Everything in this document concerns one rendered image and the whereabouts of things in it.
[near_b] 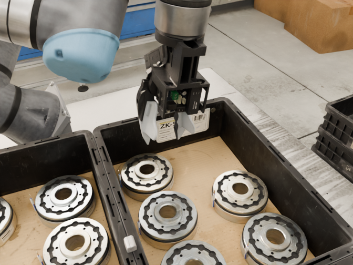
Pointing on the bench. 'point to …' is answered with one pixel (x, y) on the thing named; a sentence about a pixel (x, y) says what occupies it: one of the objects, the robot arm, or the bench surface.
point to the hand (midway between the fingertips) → (162, 133)
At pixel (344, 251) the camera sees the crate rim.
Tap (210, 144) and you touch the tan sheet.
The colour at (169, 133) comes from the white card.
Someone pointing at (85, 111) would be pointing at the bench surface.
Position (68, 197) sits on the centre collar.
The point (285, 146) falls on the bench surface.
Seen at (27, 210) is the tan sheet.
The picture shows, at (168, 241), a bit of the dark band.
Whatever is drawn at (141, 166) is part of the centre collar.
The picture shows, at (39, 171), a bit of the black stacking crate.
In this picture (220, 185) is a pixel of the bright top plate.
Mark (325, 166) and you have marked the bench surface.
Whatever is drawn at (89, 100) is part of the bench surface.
